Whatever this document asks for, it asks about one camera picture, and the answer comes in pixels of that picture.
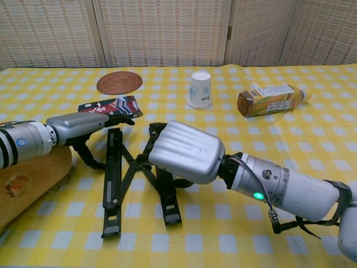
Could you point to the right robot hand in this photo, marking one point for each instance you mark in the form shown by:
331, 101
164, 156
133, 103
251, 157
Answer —
187, 150

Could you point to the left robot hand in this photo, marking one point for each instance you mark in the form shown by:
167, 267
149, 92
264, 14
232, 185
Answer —
75, 125

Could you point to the black folding stand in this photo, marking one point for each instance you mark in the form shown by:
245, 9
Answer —
113, 167

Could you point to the black red snack packet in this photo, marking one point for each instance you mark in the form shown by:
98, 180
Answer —
122, 104

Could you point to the round brown woven coaster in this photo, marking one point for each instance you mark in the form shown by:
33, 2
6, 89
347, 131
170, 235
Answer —
120, 82

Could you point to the white paper cup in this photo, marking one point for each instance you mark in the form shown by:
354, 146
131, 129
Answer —
199, 89

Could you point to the orange plush toy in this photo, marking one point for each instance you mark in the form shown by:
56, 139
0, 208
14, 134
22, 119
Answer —
36, 184

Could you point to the tea bottle with yellow label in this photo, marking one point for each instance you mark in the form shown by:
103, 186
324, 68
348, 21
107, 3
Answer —
265, 103

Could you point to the yellow white checked tablecloth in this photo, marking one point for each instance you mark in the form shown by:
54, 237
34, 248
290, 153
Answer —
279, 139

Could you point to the woven folding screen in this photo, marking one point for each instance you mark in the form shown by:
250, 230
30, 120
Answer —
167, 28

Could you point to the brass screen hinge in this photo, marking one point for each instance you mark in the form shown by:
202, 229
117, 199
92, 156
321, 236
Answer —
229, 32

